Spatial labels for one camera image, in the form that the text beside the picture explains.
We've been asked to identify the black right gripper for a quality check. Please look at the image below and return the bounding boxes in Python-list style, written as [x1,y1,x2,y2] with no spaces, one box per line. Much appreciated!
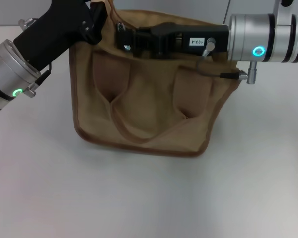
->
[116,21,230,57]

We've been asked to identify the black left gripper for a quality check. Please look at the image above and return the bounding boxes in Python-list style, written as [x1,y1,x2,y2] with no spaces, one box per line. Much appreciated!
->
[13,0,109,70]

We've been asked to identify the right gripper connector cable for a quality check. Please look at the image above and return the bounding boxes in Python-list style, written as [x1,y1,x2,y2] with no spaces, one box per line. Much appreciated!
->
[196,37,240,80]

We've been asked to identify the left gripper connector cable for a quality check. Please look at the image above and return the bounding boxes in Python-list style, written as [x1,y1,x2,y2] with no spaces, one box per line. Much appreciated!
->
[18,17,53,98]

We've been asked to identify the khaki canvas food bag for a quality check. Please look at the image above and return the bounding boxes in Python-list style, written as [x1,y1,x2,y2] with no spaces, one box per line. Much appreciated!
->
[68,0,241,157]

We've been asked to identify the thin grey hanging cable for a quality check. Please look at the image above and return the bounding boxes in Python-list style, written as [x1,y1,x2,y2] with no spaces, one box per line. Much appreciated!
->
[223,0,231,25]

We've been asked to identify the gripper connector cable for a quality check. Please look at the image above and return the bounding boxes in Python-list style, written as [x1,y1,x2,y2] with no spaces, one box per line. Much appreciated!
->
[18,17,53,98]
[196,37,240,80]

